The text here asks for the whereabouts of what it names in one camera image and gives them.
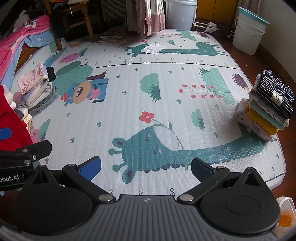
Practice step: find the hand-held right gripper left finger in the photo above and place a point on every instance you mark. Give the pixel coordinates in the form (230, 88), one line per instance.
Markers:
(90, 169)

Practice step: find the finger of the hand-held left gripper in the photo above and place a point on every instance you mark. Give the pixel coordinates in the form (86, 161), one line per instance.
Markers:
(34, 149)
(4, 134)

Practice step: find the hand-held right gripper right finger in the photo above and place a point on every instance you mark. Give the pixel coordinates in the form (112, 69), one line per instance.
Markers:
(201, 170)

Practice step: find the red knitted sweater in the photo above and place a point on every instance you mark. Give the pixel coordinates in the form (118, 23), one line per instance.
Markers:
(16, 118)

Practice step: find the pile of assorted clothes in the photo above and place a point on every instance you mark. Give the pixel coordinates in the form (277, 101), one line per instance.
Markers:
(34, 88)

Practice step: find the yellow folded garment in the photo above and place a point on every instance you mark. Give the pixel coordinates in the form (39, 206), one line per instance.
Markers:
(259, 121)

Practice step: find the teal folded garment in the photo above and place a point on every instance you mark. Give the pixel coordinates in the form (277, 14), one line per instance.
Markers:
(261, 114)

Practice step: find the grey floral folded garment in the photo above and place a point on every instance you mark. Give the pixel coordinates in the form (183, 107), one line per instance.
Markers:
(269, 111)

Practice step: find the printed animal play mat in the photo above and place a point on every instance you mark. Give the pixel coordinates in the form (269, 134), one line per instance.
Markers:
(138, 92)

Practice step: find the clear plastic bag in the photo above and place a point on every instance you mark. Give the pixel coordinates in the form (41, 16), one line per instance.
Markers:
(286, 213)

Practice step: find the pink printed blanket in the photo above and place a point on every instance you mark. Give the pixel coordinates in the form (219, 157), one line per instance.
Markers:
(20, 39)

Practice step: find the small white cloth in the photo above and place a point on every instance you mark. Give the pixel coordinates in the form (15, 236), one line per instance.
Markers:
(153, 48)

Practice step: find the stack of magazines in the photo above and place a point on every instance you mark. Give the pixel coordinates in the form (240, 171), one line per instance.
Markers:
(112, 34)

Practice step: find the wooden chair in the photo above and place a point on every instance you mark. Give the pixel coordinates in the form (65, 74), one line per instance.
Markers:
(78, 16)

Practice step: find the white bucket with teal rim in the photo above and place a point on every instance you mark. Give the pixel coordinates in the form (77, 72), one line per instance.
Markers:
(247, 34)

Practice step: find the large white bin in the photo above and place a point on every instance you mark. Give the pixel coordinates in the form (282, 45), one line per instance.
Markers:
(180, 14)

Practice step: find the yellow cabinet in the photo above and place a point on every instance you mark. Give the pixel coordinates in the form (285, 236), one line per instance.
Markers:
(217, 10)

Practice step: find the pink and grey curtain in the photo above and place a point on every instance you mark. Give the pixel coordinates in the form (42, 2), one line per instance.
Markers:
(148, 16)

